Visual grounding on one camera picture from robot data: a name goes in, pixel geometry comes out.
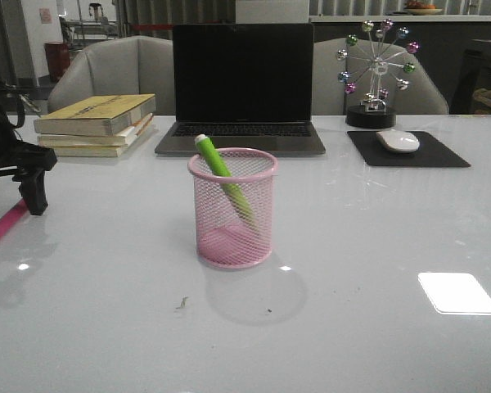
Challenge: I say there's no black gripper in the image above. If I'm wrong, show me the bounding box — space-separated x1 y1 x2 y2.
0 86 57 215

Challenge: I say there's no pink highlighter pen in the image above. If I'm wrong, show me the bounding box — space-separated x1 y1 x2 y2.
0 199 28 241

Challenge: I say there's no green highlighter pen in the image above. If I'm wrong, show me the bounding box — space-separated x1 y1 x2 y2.
195 134 257 231

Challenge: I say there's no pink mesh pen holder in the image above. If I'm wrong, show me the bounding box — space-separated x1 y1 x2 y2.
187 148 278 269

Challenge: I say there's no middle white book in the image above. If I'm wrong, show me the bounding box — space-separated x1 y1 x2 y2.
38 114 154 147

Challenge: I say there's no bottom pale yellow book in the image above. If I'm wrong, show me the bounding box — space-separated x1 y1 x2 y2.
41 124 154 157

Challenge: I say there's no top yellow book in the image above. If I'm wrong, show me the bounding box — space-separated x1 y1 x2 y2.
34 93 156 136

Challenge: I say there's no red bin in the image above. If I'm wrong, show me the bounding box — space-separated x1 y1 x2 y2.
44 42 70 82

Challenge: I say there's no left grey armchair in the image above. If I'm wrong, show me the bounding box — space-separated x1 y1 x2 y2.
47 35 175 115

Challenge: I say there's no grey armchair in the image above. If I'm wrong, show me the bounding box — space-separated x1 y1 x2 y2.
47 35 175 115
312 38 449 115

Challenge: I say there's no grey laptop with black screen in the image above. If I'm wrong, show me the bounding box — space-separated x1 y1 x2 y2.
155 23 326 156

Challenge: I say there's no right grey armchair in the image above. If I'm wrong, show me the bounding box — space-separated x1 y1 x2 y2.
312 38 449 115

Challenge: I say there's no ferris wheel desk ornament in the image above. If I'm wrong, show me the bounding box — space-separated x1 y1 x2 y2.
336 18 420 129

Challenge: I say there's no white computer mouse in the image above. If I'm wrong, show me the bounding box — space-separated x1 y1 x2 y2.
376 129 420 153

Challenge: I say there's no black mouse pad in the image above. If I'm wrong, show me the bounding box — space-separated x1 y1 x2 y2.
347 131 471 168

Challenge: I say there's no fruit bowl on counter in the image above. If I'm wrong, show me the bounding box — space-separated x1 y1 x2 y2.
404 0 442 16

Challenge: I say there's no dark side table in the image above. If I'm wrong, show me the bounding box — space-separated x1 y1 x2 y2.
450 38 491 114

